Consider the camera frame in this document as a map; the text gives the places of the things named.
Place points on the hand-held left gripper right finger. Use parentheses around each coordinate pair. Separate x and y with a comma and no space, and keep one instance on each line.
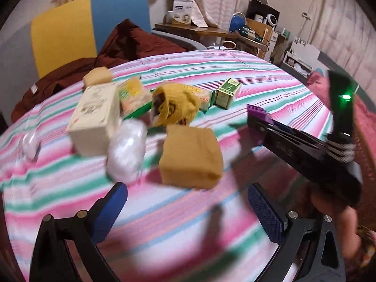
(265,215)

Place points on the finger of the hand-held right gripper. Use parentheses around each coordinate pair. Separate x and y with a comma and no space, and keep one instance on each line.
(264,114)
(273,141)

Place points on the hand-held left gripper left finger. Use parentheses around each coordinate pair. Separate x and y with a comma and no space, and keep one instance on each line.
(110,211)

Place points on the small clear plastic bag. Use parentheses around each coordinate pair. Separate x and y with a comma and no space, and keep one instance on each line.
(30,145)

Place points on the cracker packet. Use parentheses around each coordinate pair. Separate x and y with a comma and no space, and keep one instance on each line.
(133,95)

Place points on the person's right hand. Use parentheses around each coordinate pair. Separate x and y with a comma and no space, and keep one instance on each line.
(346,229)

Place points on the green tea box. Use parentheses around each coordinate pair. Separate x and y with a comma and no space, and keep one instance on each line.
(227,92)

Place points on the white plastic bag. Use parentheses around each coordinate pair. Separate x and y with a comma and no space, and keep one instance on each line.
(126,149)

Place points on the white storage box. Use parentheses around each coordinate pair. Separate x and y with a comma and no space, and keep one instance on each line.
(301,55)

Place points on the yellow wrapped block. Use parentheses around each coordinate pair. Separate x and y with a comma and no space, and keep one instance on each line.
(191,155)

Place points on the cream cardboard box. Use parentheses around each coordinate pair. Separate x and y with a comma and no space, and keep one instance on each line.
(94,117)

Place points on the small white fan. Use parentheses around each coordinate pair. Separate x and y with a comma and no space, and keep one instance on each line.
(270,19)

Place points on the blue desk lamp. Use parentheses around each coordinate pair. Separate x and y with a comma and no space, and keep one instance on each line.
(236,22)

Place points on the wooden desk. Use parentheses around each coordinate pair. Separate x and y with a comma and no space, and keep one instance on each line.
(194,32)

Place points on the white printed box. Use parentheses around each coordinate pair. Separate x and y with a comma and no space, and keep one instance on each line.
(182,13)

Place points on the small yellow sponge cake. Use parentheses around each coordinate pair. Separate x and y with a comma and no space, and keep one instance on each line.
(97,76)

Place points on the white cup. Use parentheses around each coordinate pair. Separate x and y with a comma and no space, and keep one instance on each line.
(169,17)

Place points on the maroon cloth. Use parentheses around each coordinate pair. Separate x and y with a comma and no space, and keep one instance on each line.
(132,44)

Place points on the yellow blue chair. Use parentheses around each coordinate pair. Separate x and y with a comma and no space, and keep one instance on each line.
(64,29)

